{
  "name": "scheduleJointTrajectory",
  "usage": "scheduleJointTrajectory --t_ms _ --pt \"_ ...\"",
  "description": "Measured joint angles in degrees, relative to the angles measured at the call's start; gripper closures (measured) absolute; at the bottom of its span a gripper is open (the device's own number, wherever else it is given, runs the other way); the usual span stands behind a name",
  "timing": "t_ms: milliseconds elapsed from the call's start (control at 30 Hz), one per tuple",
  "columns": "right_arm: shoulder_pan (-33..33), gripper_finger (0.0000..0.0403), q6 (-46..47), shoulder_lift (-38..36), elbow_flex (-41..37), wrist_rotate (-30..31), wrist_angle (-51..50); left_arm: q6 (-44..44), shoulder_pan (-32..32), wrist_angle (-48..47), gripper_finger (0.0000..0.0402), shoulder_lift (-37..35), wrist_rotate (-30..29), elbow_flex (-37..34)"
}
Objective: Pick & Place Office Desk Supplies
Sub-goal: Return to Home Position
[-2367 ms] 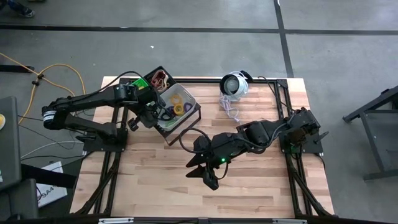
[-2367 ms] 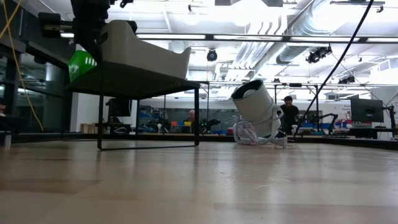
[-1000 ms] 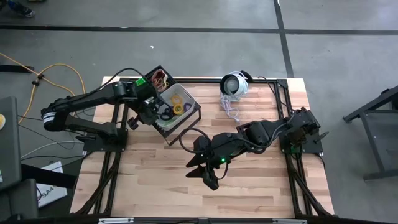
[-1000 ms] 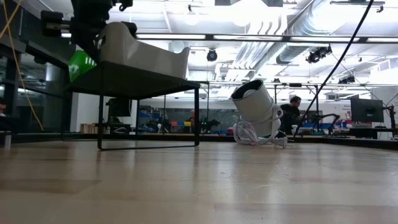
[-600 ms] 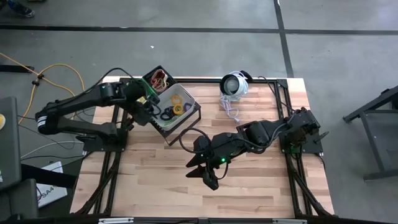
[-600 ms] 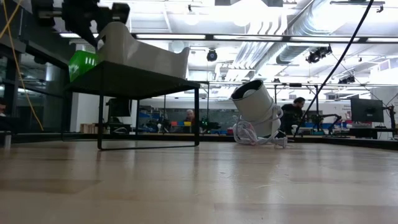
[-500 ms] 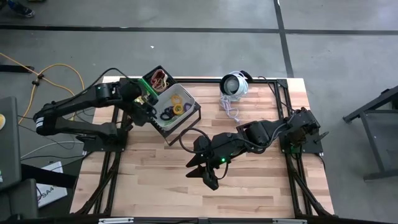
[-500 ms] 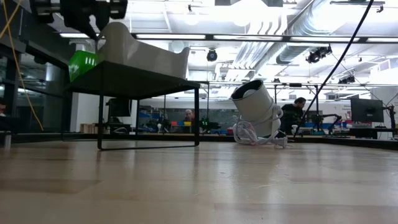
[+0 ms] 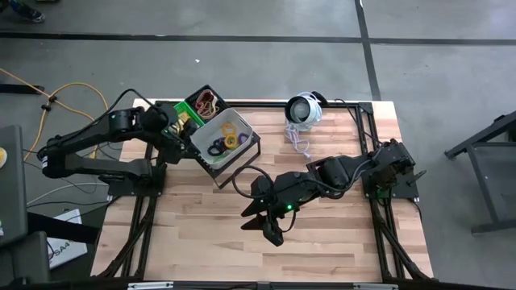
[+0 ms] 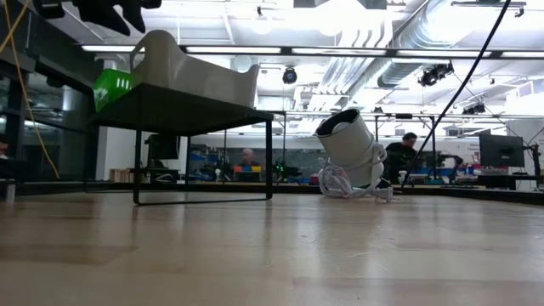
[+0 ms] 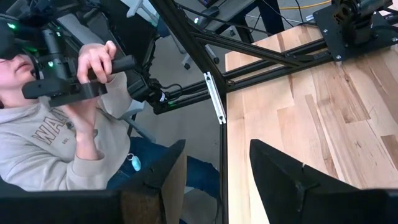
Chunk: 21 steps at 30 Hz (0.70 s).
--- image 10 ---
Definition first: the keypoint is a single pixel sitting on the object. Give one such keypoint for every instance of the black ceiling camera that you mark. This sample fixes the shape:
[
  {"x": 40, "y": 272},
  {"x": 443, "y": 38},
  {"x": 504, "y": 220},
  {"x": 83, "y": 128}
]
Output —
[{"x": 290, "y": 75}]

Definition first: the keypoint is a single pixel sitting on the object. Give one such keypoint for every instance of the green slotted plastic basket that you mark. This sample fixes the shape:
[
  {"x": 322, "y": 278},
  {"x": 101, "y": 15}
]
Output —
[{"x": 111, "y": 87}]

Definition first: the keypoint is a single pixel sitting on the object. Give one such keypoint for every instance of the black perforated metal stand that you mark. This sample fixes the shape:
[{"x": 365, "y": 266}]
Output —
[{"x": 178, "y": 117}]

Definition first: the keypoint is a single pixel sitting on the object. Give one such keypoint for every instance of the background black robot arm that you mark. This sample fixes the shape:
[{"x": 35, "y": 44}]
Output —
[
  {"x": 450, "y": 161},
  {"x": 285, "y": 170}
]

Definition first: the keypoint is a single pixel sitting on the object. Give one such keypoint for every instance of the black computer monitor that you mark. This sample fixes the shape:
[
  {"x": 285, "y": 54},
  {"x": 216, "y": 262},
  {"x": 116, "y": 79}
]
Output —
[
  {"x": 501, "y": 151},
  {"x": 163, "y": 146}
]

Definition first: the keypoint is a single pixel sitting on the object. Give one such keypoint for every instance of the long ceiling light bar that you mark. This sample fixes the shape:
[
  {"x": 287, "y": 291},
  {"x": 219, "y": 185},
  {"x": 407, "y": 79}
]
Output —
[{"x": 331, "y": 51}]

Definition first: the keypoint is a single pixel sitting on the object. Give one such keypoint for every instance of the black metal background rack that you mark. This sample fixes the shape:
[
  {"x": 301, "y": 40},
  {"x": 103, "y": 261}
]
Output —
[{"x": 432, "y": 127}]

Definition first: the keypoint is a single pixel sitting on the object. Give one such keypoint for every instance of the wooden boxes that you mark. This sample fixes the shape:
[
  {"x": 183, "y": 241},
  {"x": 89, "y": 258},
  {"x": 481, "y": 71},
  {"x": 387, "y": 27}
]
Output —
[{"x": 121, "y": 175}]

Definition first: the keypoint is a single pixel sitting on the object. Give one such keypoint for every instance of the white bullet security camera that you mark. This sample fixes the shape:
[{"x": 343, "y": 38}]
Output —
[{"x": 353, "y": 144}]

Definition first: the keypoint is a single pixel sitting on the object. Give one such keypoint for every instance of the white plastic bin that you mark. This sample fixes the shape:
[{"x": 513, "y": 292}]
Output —
[{"x": 191, "y": 76}]

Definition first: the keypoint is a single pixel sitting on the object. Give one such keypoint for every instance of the person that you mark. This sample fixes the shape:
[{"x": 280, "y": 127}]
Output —
[
  {"x": 397, "y": 155},
  {"x": 2, "y": 149},
  {"x": 247, "y": 156}
]

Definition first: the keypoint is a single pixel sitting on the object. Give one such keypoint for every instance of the grey short post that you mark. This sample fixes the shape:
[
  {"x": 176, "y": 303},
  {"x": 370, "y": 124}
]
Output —
[{"x": 9, "y": 191}]

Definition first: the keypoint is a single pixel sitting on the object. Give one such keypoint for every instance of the black ceiling spotlight cluster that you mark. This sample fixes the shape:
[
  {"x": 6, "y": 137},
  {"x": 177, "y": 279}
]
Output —
[
  {"x": 435, "y": 74},
  {"x": 474, "y": 109}
]

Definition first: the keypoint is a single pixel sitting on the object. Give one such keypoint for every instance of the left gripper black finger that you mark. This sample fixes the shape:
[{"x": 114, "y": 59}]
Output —
[
  {"x": 137, "y": 15},
  {"x": 102, "y": 13}
]

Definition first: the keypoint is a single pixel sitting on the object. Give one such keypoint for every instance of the round ceiling lamp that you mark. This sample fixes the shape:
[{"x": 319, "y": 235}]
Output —
[{"x": 262, "y": 23}]

